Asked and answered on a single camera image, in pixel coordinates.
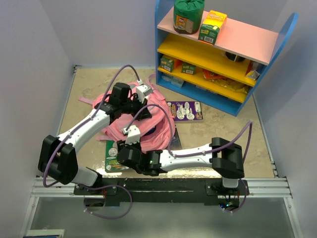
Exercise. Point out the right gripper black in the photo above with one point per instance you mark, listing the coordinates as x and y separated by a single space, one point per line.
121 144

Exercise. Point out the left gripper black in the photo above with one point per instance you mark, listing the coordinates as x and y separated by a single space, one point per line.
144 114

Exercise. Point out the blue shark pencil case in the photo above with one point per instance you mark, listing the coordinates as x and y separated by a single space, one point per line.
152 130

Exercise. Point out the pink student backpack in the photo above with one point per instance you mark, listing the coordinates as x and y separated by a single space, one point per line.
162 119

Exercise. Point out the Tale of Two Cities book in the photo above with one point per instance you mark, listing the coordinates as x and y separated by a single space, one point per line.
176 143

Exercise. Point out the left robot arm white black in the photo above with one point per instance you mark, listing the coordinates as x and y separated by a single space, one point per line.
58 154

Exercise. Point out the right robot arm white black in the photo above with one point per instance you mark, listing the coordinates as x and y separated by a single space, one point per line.
225 157

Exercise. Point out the orange yellow snack bag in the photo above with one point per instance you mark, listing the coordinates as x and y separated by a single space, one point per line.
225 82

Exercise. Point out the green coin book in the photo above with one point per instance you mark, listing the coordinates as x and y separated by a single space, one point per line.
111 163

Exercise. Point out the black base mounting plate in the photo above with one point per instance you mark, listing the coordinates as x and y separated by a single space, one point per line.
209 191

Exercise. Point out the purple comic book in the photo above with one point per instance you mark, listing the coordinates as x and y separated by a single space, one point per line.
186 111

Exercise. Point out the clear blue plastic boxes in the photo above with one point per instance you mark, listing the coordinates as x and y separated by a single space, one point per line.
178 82

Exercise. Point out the green small box left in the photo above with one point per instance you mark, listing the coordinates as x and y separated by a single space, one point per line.
167 63

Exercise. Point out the green small box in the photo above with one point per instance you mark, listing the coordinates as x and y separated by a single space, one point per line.
167 63
188 68

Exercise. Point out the green small box right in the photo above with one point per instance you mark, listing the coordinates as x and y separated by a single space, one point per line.
188 68

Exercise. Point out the blue yellow pink shelf unit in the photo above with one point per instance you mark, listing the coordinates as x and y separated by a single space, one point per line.
249 41

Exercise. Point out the black bowl on shelf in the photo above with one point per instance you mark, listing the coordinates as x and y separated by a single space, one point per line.
234 57

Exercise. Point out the yellow green carton box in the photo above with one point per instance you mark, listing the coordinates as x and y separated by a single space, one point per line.
212 26

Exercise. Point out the green wrapped jar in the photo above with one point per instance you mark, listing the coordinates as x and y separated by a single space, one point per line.
187 15

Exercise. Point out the small packet on shelf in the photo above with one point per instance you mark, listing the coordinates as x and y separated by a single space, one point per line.
254 70

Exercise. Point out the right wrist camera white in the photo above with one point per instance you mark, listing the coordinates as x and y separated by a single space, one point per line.
133 135

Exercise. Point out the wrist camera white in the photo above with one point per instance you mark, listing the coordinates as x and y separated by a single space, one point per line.
143 91
133 135

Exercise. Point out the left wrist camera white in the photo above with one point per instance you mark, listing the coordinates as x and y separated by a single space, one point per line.
143 91

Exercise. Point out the aluminium frame rail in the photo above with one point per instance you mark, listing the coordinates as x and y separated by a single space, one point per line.
258 188

